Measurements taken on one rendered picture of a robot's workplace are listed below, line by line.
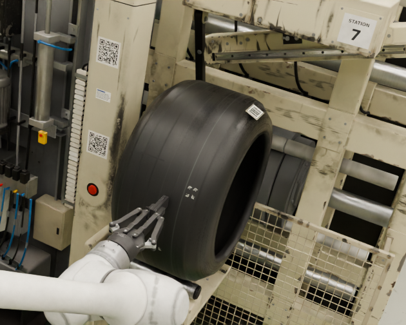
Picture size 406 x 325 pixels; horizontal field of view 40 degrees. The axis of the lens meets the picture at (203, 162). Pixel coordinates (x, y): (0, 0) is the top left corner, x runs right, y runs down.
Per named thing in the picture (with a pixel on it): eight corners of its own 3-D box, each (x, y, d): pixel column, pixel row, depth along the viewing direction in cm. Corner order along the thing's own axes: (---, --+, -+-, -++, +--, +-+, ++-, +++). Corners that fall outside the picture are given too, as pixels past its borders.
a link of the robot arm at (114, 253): (82, 247, 120) (98, 231, 125) (82, 277, 125) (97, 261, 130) (118, 263, 117) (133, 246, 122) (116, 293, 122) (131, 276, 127)
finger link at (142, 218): (126, 246, 131) (121, 244, 132) (149, 219, 140) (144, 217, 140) (127, 233, 129) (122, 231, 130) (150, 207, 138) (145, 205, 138)
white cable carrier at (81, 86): (64, 205, 188) (76, 68, 167) (73, 199, 192) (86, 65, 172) (75, 210, 186) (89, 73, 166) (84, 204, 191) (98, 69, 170)
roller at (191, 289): (105, 246, 182) (98, 258, 180) (102, 240, 178) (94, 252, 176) (202, 289, 171) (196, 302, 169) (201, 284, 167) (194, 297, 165)
